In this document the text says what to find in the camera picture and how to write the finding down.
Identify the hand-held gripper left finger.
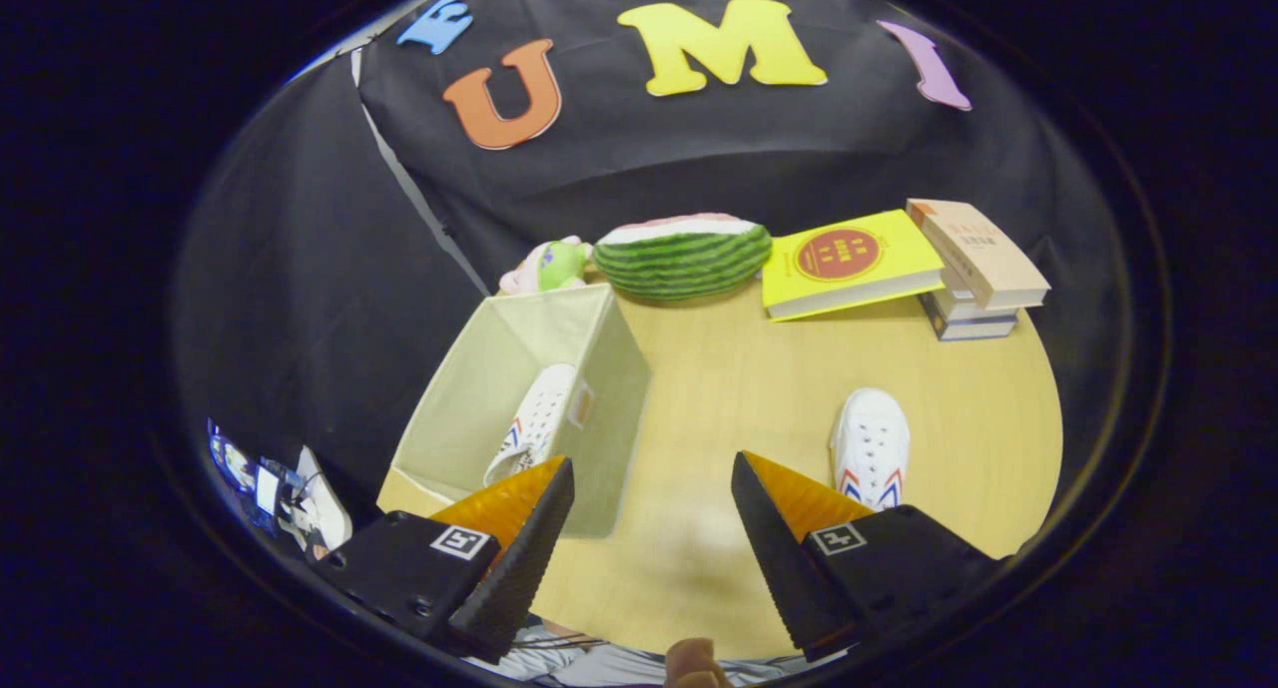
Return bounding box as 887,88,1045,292
315,455,577,666

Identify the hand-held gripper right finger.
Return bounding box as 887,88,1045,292
731,450,1004,664

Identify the white canvas shoe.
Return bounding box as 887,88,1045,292
483,362,582,486
829,387,912,512

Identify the cream fabric storage box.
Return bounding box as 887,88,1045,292
377,284,653,539

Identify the person's grey clothing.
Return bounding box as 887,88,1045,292
489,618,850,688

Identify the blue and white object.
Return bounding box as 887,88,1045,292
208,418,301,539

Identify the pink star plush toy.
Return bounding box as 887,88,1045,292
498,236,594,297

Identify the grey book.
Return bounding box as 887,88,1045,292
919,291,1019,343

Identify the yellow book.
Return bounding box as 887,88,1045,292
761,209,946,323

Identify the white book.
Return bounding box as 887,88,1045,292
934,269,1019,322

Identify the watermelon slice plush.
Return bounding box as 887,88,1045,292
592,213,774,303

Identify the tan book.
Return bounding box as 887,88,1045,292
906,198,1051,312

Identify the black backdrop cloth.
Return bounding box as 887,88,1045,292
170,0,1134,549

